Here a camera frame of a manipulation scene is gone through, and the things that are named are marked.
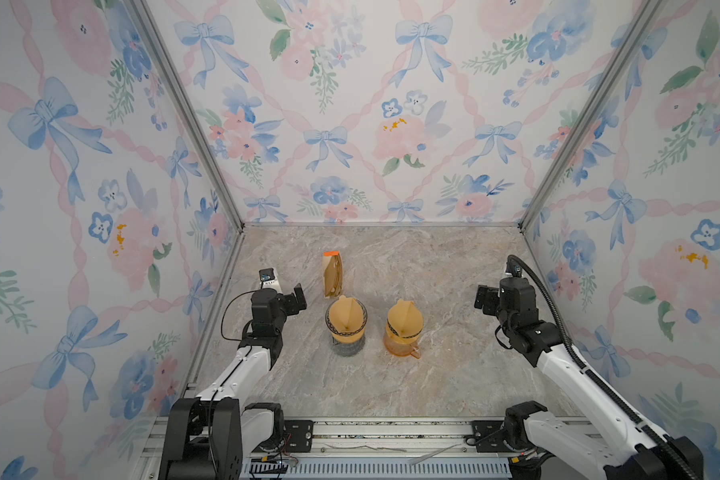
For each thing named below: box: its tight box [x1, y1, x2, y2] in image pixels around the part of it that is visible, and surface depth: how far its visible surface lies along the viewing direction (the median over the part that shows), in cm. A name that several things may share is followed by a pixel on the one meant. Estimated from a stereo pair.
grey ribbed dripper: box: [325, 299, 368, 344], surface depth 77 cm
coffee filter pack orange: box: [323, 250, 343, 298], surface depth 100 cm
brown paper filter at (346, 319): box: [329, 295, 365, 344], surface depth 81 cm
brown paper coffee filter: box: [388, 298, 424, 337], surface depth 81 cm
